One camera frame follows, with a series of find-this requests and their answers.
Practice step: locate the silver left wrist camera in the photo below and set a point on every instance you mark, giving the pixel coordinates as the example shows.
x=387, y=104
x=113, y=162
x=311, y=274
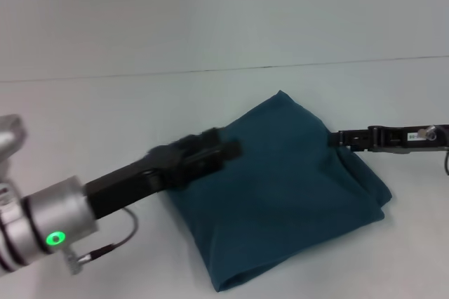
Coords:
x=10, y=137

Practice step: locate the blue shirt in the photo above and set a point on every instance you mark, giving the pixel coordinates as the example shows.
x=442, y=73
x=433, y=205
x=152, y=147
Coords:
x=273, y=190

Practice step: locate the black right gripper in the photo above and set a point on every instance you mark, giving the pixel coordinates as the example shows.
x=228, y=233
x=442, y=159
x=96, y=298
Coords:
x=407, y=139

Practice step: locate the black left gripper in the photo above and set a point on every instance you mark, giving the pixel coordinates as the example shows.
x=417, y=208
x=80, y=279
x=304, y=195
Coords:
x=133, y=183

